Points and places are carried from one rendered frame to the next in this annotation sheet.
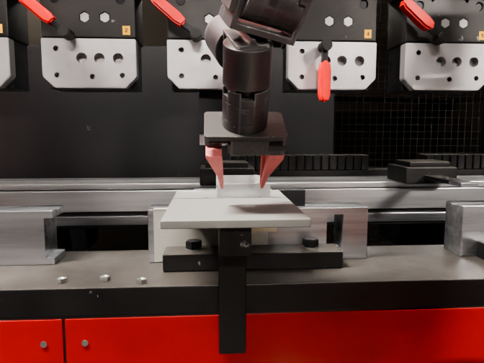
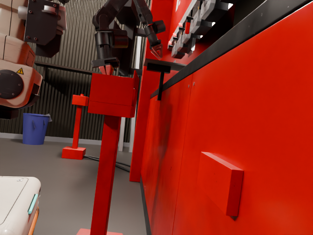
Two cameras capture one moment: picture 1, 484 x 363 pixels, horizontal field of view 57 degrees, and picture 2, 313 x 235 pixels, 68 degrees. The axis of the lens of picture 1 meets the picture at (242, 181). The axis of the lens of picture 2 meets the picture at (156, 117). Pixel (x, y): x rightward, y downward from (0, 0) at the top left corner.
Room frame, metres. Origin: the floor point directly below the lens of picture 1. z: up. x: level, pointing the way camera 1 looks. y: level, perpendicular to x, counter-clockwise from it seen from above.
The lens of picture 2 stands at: (0.57, -1.42, 0.69)
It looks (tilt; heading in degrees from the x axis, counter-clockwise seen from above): 1 degrees down; 87
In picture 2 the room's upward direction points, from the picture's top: 7 degrees clockwise
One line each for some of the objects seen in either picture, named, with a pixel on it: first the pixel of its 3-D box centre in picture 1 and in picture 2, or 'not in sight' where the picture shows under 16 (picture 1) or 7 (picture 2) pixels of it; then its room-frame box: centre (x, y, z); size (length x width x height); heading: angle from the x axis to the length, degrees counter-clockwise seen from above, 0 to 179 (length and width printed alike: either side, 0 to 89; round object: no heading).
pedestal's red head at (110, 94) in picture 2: not in sight; (116, 93); (0.44, -0.45, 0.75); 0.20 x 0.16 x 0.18; 88
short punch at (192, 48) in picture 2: (227, 118); (191, 47); (0.80, 0.03, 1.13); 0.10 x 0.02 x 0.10; 94
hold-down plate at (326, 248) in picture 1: (252, 257); not in sight; (0.75, -0.02, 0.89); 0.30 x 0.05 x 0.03; 94
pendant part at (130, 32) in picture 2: not in sight; (122, 36); (0.20, 1.25, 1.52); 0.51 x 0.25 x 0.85; 81
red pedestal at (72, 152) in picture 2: not in sight; (77, 125); (-0.28, 1.61, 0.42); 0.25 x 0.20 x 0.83; 4
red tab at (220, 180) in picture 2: not in sight; (216, 178); (0.71, -1.01, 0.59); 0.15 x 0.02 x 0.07; 94
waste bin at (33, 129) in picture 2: not in sight; (36, 127); (-1.09, 2.25, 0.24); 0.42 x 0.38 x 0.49; 18
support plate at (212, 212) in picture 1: (231, 205); (165, 65); (0.65, 0.02, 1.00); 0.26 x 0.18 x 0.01; 4
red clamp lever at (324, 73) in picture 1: (323, 71); (188, 25); (0.75, -0.13, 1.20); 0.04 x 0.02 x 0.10; 4
